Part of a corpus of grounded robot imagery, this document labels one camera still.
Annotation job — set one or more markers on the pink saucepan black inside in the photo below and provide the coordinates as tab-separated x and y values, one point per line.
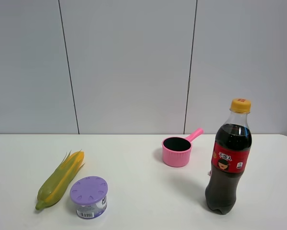
176	151

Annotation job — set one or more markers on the green yellow corn cob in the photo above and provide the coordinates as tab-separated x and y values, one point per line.
53	189

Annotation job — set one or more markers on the purple lidded round container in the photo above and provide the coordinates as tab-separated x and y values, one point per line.
89	195

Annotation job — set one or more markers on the cola bottle yellow cap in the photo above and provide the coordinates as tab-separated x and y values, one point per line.
230	154

